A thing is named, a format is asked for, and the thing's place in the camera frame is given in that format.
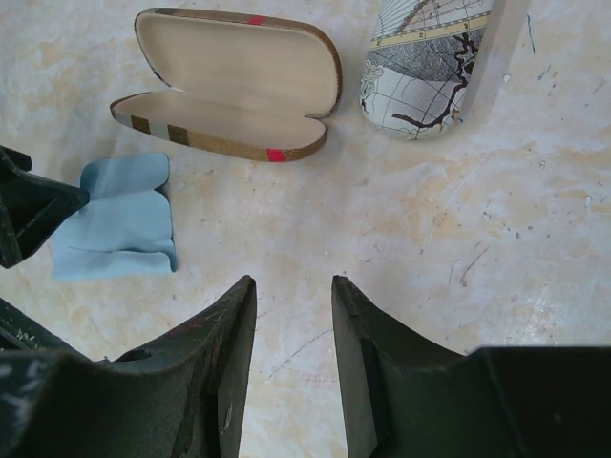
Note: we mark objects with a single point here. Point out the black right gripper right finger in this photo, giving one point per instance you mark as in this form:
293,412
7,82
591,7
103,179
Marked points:
406,396

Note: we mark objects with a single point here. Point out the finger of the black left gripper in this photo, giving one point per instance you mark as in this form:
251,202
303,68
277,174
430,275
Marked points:
32,207

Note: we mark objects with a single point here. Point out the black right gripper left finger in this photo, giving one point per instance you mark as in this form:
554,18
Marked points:
179,395

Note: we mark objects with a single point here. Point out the light blue cloth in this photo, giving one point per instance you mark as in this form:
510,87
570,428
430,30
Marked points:
125,229

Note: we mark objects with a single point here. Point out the plaid brown glasses case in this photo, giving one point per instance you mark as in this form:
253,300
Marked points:
237,84

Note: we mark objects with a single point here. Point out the map print glasses case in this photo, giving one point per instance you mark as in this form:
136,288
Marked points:
419,64

